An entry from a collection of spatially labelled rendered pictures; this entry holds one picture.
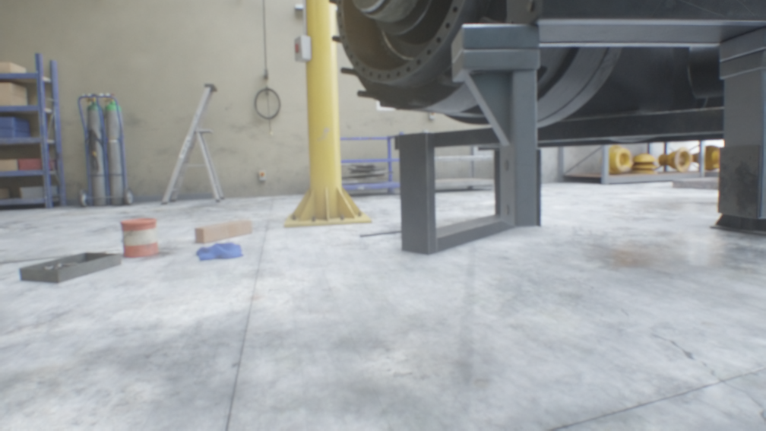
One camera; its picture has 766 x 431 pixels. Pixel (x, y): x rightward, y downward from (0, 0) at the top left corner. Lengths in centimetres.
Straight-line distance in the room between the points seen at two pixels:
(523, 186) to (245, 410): 78
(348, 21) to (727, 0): 86
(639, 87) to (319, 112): 240
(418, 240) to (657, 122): 117
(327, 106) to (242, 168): 363
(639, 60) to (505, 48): 146
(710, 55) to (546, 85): 114
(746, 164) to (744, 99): 4
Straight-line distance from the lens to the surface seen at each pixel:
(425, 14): 85
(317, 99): 336
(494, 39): 21
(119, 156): 668
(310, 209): 332
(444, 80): 76
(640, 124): 169
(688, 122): 167
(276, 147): 675
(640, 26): 25
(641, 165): 863
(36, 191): 720
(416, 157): 203
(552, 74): 99
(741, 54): 30
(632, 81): 162
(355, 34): 102
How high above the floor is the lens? 48
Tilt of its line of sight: 4 degrees down
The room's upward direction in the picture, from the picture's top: 2 degrees counter-clockwise
